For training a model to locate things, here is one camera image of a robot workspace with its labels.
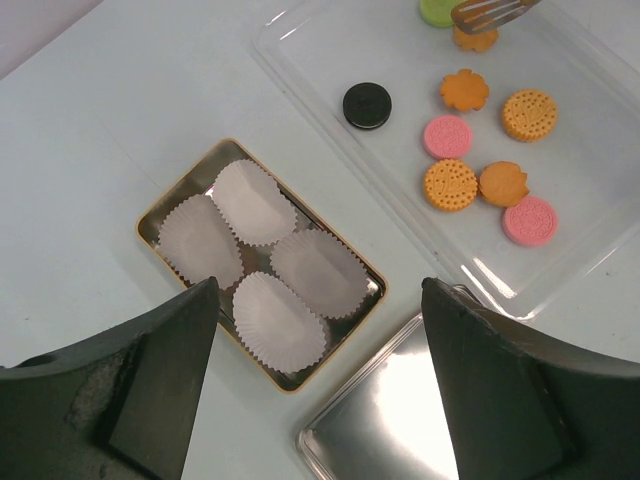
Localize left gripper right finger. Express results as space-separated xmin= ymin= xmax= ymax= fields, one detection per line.
xmin=421 ymin=277 xmax=639 ymax=479

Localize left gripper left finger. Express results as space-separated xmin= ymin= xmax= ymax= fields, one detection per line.
xmin=1 ymin=278 xmax=220 ymax=479

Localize metal tongs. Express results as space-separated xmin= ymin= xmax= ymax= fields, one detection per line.
xmin=451 ymin=0 xmax=540 ymax=35

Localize green sandwich cookie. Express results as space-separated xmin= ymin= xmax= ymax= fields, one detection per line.
xmin=419 ymin=0 xmax=460 ymax=28

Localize silver tin lid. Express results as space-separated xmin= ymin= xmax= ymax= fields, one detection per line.
xmin=296 ymin=315 xmax=458 ymax=479

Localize white paper cup near-right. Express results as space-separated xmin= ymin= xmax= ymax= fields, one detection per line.
xmin=232 ymin=272 xmax=327 ymax=374

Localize white paper cup near-left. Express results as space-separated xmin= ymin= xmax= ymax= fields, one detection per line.
xmin=158 ymin=194 xmax=244 ymax=290

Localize pink sandwich cookie lower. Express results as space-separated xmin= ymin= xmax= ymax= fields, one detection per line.
xmin=502 ymin=196 xmax=558 ymax=247

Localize pink sandwich cookie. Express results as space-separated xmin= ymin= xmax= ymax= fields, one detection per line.
xmin=502 ymin=196 xmax=558 ymax=247
xmin=423 ymin=115 xmax=473 ymax=159

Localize gold cookie tin box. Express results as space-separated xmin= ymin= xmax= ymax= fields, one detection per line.
xmin=136 ymin=138 xmax=388 ymax=393

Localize orange flower cookie lower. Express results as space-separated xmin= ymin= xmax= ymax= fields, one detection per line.
xmin=479 ymin=161 xmax=530 ymax=207

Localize orange flower cookie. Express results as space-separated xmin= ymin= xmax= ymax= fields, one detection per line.
xmin=479 ymin=161 xmax=530 ymax=207
xmin=439 ymin=69 xmax=490 ymax=112

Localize orange round biscuit left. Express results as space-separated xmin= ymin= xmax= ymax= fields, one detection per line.
xmin=423 ymin=159 xmax=478 ymax=212

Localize orange round biscuit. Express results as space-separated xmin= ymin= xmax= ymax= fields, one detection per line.
xmin=501 ymin=89 xmax=558 ymax=142
xmin=423 ymin=159 xmax=478 ymax=212

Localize white paper cup far-left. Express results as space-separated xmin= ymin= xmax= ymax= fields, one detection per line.
xmin=212 ymin=159 xmax=297 ymax=246

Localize white paper cup far-right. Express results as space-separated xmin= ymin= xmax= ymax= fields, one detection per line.
xmin=270 ymin=229 xmax=368 ymax=319

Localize clear plastic tray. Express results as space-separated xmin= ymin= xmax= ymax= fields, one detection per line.
xmin=254 ymin=1 xmax=639 ymax=320

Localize pink sandwich cookie upper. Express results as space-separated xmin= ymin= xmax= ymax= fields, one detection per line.
xmin=423 ymin=115 xmax=473 ymax=159

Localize orange round biscuit right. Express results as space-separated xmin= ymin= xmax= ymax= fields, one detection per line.
xmin=501 ymin=89 xmax=558 ymax=142

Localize orange flower cookie upper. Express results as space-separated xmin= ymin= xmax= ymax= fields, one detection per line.
xmin=439 ymin=69 xmax=490 ymax=112

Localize black sandwich cookie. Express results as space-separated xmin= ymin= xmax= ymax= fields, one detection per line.
xmin=342 ymin=82 xmax=392 ymax=130

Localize orange swirl cookie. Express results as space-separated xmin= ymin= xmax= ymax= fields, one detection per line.
xmin=453 ymin=26 xmax=499 ymax=53

